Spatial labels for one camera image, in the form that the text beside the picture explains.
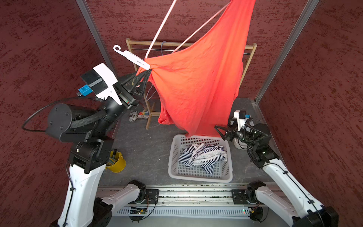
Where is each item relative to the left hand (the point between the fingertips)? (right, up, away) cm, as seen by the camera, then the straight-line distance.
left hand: (146, 71), depth 35 cm
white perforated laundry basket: (+32, -46, +48) cm, 73 cm away
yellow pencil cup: (-28, -38, +41) cm, 63 cm away
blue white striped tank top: (+21, -35, +45) cm, 61 cm away
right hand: (+26, -17, +36) cm, 48 cm away
